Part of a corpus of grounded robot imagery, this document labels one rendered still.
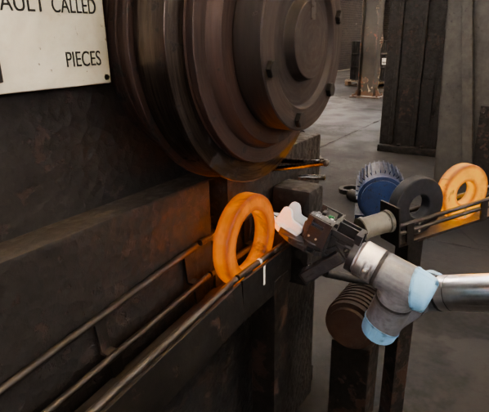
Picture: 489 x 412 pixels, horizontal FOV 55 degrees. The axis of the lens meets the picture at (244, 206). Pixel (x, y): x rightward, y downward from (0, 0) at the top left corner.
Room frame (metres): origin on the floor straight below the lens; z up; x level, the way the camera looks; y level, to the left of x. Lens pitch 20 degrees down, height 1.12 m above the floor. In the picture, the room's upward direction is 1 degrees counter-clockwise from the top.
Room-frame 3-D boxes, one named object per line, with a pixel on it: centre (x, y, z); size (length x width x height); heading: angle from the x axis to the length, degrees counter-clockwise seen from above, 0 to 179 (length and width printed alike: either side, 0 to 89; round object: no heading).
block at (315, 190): (1.05, -0.12, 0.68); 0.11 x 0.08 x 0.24; 57
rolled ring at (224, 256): (0.85, 0.00, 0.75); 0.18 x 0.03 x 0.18; 148
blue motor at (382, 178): (2.95, -0.89, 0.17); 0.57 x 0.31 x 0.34; 167
